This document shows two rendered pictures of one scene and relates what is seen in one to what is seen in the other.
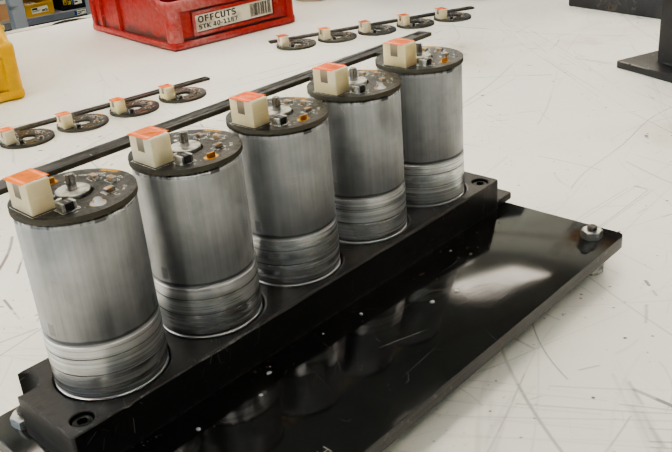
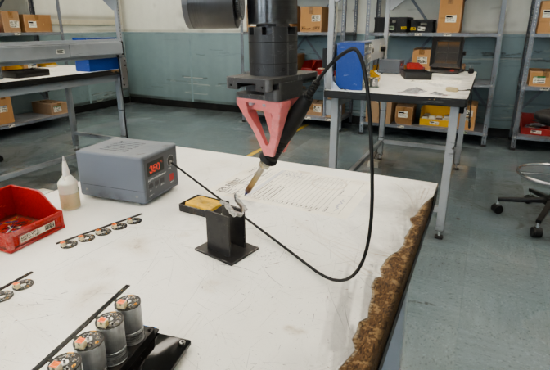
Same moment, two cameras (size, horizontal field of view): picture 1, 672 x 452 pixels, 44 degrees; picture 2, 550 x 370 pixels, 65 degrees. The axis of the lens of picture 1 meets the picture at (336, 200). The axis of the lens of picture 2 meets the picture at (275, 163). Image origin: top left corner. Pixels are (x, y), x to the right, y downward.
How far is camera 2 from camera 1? 0.25 m
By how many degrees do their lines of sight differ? 27
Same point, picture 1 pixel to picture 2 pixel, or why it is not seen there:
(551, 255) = (171, 354)
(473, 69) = (144, 255)
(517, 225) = (161, 342)
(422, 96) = (129, 316)
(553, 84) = (173, 262)
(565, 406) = not seen: outside the picture
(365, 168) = (114, 345)
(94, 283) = not seen: outside the picture
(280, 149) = (91, 353)
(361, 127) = (113, 335)
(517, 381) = not seen: outside the picture
